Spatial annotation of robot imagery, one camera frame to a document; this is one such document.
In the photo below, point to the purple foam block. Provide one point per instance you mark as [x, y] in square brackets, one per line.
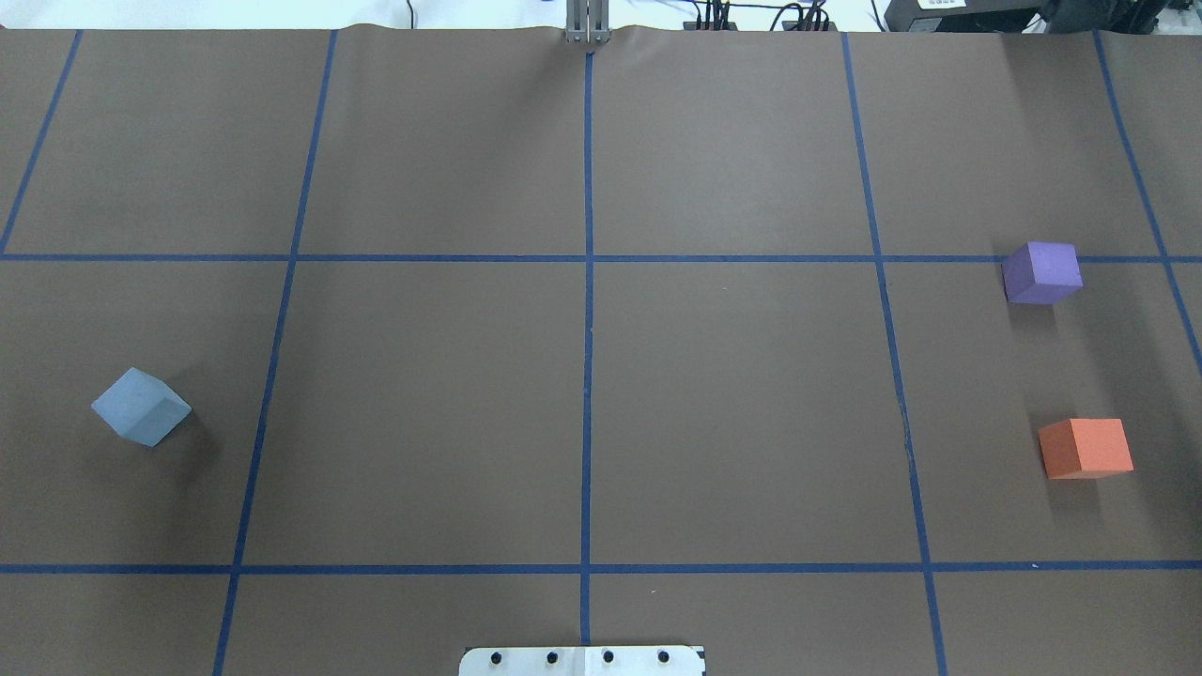
[1042, 273]

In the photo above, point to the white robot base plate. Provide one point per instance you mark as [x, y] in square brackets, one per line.
[585, 660]

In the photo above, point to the grey aluminium frame post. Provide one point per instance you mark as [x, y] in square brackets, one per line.
[587, 22]

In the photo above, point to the light blue foam block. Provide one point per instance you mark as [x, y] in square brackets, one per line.
[141, 408]

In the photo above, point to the orange foam block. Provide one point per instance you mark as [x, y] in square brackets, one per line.
[1084, 449]

